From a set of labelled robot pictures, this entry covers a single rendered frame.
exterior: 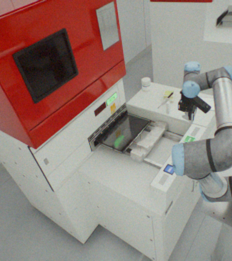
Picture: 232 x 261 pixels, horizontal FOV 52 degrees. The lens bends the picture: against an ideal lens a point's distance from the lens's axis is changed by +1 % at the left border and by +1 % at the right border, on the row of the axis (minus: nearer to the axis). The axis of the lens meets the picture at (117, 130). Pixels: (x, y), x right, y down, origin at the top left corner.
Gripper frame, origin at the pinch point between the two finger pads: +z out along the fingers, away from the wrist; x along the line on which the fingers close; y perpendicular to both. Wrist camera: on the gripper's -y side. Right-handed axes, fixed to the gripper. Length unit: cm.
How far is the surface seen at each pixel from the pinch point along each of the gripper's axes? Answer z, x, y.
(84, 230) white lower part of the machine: 88, 60, 59
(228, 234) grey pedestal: 64, 18, -34
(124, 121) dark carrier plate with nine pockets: 21, -3, 53
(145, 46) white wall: 97, -280, 207
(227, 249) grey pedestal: 82, 19, -37
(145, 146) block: 19.8, 12.9, 24.5
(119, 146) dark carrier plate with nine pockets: 21, 20, 41
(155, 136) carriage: 22.6, -0.9, 24.8
